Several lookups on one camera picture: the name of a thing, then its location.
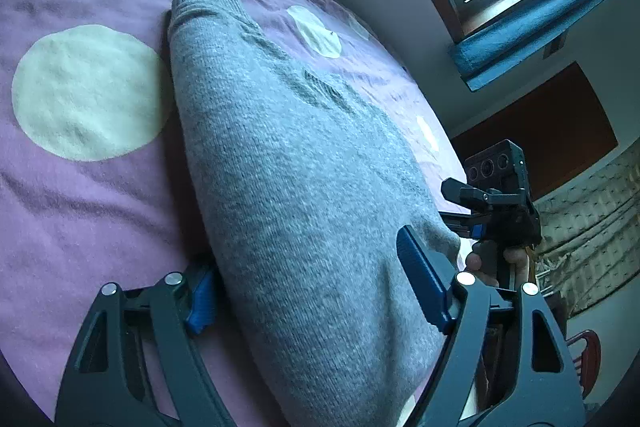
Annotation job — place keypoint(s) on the grey knitted sweater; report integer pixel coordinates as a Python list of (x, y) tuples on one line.
[(300, 207)]

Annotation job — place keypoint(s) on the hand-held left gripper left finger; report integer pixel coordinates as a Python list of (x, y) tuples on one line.
[(200, 302)]

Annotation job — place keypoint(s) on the purple blanket with pale dots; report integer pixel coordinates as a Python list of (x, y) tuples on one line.
[(100, 207)]

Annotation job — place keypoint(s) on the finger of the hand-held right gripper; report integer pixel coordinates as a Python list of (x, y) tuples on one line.
[(462, 227), (460, 193)]

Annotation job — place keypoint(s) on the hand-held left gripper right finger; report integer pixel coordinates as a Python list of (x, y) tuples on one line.
[(425, 282)]

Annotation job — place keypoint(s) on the person's right hand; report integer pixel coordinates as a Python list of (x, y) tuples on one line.
[(515, 262)]

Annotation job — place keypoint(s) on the red chair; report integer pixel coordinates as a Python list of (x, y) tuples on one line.
[(590, 357)]

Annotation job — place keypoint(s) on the beige patterned curtain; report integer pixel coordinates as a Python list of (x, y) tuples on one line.
[(590, 227)]

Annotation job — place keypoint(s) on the brown wooden panel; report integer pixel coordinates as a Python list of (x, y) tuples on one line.
[(550, 122)]

